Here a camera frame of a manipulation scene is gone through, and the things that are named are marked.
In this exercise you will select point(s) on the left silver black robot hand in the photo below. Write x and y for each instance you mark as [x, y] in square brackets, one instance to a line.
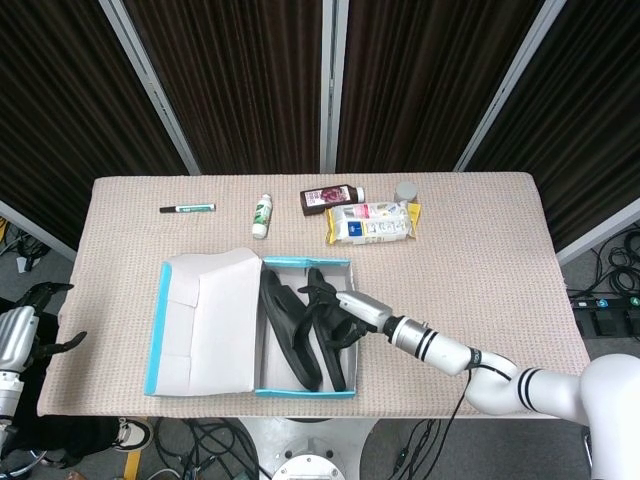
[15, 337]

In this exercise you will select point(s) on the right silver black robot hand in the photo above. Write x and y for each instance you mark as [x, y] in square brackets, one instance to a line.
[367, 312]

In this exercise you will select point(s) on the black rubber slipper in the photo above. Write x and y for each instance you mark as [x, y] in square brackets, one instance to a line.
[290, 340]
[332, 365]

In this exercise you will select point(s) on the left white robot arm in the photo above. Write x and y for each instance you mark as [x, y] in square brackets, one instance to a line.
[7, 397]

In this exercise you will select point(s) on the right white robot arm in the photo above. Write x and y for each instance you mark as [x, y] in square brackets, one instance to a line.
[440, 350]

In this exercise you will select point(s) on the teal cardboard shoe box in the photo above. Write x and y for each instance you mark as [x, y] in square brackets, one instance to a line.
[220, 330]

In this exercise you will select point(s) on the yellow edged wipes pack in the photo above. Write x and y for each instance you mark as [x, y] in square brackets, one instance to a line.
[370, 231]

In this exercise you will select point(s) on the white pink tube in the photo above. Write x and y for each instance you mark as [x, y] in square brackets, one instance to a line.
[370, 210]

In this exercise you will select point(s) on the brown bottle with label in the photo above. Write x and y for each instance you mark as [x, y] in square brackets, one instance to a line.
[320, 197]

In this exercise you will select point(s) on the grey lidded jar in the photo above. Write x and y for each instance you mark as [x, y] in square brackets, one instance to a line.
[406, 191]

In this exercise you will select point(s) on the chrome chair base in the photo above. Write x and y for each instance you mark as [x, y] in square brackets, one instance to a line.
[22, 465]

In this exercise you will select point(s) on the small white green bottle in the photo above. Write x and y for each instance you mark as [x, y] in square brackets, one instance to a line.
[261, 217]

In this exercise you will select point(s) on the beige woven tablecloth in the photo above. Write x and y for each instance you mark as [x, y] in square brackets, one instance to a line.
[500, 240]

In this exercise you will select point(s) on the white black sneaker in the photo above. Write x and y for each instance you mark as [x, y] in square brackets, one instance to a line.
[135, 434]

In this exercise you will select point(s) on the green white marker pen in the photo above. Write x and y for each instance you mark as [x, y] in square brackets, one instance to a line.
[190, 207]

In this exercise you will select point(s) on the dark brown curtain panel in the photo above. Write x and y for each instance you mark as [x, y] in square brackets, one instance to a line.
[420, 85]
[240, 85]
[590, 125]
[60, 125]

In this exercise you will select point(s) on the silver partition post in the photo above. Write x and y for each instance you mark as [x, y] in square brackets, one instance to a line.
[35, 230]
[600, 232]
[150, 85]
[332, 85]
[510, 85]

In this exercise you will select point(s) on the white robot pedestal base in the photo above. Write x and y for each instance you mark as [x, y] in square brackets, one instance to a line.
[310, 465]

